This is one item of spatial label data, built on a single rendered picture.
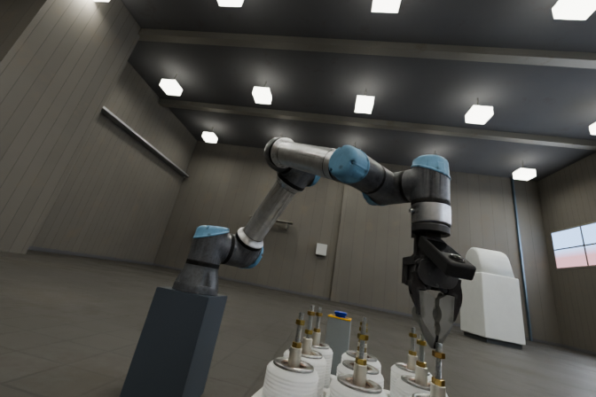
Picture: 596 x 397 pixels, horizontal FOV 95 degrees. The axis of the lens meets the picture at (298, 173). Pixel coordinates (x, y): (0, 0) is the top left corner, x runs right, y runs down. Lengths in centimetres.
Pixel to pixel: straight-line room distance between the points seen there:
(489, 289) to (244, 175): 876
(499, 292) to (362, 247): 497
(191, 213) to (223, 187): 159
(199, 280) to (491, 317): 598
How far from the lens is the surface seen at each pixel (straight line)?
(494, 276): 667
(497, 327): 662
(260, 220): 103
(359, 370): 59
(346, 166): 55
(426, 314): 58
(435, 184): 62
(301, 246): 1037
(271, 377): 58
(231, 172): 1177
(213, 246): 103
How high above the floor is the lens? 39
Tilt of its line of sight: 21 degrees up
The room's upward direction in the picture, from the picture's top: 11 degrees clockwise
